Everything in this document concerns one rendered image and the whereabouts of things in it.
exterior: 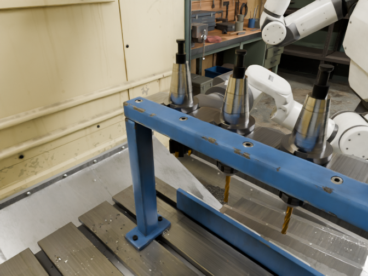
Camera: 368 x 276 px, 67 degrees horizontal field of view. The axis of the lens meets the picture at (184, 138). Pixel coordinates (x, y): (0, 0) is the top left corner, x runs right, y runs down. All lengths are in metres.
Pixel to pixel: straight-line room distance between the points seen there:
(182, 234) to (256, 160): 0.38
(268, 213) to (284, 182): 0.70
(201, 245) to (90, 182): 0.46
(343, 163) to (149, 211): 0.39
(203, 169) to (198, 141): 0.87
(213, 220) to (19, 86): 0.59
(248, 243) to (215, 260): 0.08
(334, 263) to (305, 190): 0.58
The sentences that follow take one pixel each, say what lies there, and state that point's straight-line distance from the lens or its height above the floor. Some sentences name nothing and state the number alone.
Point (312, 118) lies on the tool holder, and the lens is 0.36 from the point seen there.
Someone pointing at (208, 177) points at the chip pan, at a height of 0.66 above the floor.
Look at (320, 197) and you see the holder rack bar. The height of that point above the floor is 1.21.
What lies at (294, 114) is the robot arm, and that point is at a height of 1.14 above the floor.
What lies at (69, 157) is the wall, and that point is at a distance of 0.96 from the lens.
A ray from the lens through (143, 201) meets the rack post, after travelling 0.59.
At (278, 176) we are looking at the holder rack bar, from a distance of 0.33.
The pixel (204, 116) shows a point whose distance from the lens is 0.45.
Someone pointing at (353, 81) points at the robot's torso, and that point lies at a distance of 1.00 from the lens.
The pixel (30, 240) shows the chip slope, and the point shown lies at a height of 0.80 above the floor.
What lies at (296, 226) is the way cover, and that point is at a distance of 1.00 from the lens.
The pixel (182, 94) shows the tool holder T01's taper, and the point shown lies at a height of 1.24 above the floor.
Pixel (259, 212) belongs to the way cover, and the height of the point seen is 0.71.
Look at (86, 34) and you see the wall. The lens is 0.89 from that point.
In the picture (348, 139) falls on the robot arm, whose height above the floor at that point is 1.11.
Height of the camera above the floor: 1.41
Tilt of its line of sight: 30 degrees down
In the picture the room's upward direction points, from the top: straight up
